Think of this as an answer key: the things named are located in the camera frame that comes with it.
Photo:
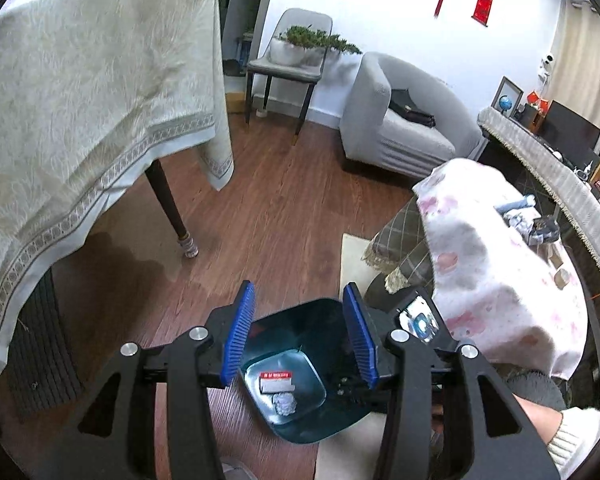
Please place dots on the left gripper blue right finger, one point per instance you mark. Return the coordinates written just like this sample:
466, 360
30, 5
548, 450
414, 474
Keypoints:
450, 416

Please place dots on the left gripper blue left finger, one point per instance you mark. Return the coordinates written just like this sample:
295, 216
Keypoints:
111, 435

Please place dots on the torn white printed box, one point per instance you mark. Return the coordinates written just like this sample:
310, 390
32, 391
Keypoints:
276, 382

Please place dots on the black small package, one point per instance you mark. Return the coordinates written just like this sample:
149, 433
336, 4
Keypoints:
544, 230

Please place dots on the blue white tissue pack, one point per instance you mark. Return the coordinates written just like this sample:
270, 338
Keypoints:
528, 201

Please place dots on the dark teal trash bin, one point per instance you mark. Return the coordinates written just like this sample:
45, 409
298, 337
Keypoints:
310, 341

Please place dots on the pink cartoon tablecloth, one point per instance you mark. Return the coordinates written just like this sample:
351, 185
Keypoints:
489, 285

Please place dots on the grey plaid fringed cloth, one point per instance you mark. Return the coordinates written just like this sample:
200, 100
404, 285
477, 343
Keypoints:
400, 252

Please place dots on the fringed beige desk runner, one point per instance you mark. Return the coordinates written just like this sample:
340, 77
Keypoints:
573, 197

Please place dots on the dark wooden table leg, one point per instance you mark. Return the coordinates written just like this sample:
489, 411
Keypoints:
161, 188

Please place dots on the black monitor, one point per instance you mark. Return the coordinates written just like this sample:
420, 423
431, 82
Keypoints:
570, 134

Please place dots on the grey armchair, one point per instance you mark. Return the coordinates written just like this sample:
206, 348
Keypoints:
374, 132

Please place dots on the small blue globe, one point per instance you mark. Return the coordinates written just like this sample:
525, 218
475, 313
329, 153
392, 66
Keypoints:
505, 104

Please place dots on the framed picture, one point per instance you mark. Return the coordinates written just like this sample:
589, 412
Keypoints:
508, 88

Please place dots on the beige patterned tablecloth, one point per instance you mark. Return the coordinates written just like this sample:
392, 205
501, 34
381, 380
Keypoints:
91, 93

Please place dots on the black handbag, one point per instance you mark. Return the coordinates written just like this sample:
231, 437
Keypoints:
403, 105

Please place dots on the grey dining chair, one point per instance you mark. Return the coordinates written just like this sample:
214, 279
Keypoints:
309, 73

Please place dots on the red scroll right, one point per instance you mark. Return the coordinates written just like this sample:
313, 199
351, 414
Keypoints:
482, 11

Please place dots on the potted green plant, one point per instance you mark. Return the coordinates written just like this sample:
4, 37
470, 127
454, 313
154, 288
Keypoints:
297, 43

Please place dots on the white security camera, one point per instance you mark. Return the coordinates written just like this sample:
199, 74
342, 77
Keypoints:
546, 66

